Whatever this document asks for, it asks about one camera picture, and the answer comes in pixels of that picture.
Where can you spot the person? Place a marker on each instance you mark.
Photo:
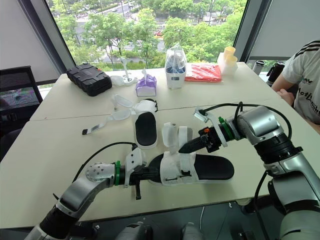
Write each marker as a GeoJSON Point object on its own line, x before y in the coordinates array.
{"type": "Point", "coordinates": [305, 82]}

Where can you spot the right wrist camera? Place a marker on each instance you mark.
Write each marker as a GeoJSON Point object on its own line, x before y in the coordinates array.
{"type": "Point", "coordinates": [215, 122]}

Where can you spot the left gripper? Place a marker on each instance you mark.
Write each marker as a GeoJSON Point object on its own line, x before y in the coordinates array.
{"type": "Point", "coordinates": [137, 176]}

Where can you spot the purple tissue pack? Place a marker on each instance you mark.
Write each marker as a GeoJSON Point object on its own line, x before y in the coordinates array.
{"type": "Point", "coordinates": [146, 85]}

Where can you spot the black tool case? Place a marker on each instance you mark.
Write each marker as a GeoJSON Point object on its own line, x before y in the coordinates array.
{"type": "Point", "coordinates": [88, 78]}

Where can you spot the white sandal black footbed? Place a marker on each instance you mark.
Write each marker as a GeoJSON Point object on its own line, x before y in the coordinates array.
{"type": "Point", "coordinates": [146, 127]}
{"type": "Point", "coordinates": [212, 167]}

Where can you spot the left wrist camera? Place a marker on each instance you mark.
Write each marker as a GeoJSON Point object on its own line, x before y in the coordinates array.
{"type": "Point", "coordinates": [135, 157]}

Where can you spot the red mesh pouch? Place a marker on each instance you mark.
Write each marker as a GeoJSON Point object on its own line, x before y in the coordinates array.
{"type": "Point", "coordinates": [203, 73]}

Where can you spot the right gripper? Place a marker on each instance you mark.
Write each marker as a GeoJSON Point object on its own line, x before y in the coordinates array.
{"type": "Point", "coordinates": [212, 140]}

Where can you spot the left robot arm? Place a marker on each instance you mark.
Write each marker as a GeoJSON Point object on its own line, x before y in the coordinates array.
{"type": "Point", "coordinates": [80, 190]}

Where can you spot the clear bag with white container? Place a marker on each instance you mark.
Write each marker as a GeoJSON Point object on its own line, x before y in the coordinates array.
{"type": "Point", "coordinates": [175, 72]}

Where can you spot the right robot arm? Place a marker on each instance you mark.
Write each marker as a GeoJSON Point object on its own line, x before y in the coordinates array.
{"type": "Point", "coordinates": [287, 180]}

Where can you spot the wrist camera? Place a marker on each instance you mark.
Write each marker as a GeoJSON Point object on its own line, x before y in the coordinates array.
{"type": "Point", "coordinates": [135, 157]}
{"type": "Point", "coordinates": [215, 122]}

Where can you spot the black chair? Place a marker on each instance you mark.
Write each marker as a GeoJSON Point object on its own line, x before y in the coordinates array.
{"type": "Point", "coordinates": [17, 100]}

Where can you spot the yellow plastic cup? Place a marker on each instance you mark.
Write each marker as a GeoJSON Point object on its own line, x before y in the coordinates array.
{"type": "Point", "coordinates": [232, 61]}
{"type": "Point", "coordinates": [229, 51]}

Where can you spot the white box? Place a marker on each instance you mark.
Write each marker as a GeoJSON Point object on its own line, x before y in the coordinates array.
{"type": "Point", "coordinates": [223, 65]}

